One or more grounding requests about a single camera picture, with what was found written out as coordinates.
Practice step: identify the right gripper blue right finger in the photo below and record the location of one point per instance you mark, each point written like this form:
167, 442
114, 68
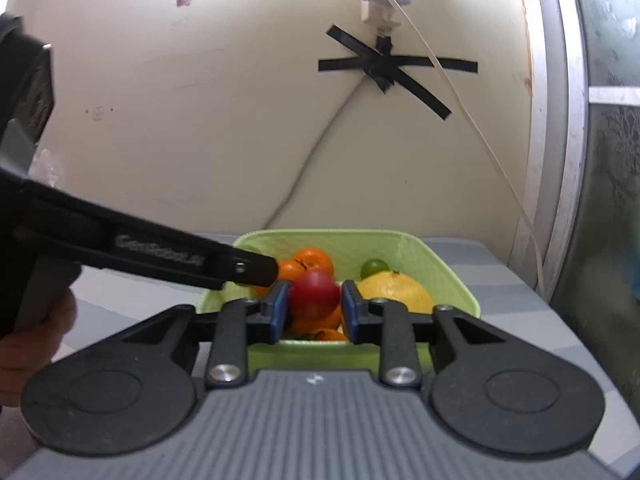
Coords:
387, 324

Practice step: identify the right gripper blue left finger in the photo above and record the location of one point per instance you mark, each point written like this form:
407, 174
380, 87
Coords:
239, 324

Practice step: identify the large yellow grapefruit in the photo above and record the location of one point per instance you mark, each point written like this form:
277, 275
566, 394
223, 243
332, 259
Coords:
400, 287

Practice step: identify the green lime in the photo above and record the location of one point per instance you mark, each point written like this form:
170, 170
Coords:
373, 266

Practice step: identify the red tomato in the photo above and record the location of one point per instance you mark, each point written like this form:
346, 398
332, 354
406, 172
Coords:
314, 295

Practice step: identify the small orange mandarin with leaf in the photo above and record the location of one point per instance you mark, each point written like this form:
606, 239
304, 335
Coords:
326, 334

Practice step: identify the left hand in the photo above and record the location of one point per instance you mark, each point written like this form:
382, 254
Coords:
23, 354

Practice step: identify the clear plastic bag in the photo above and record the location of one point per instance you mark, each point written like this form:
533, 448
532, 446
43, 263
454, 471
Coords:
47, 169

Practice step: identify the striped blue bedsheet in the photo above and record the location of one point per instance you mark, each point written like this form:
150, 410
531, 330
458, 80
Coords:
109, 301

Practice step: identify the black tape cross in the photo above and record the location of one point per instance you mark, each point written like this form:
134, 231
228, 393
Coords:
383, 67

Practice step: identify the white window frame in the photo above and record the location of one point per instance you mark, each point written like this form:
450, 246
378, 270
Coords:
558, 138

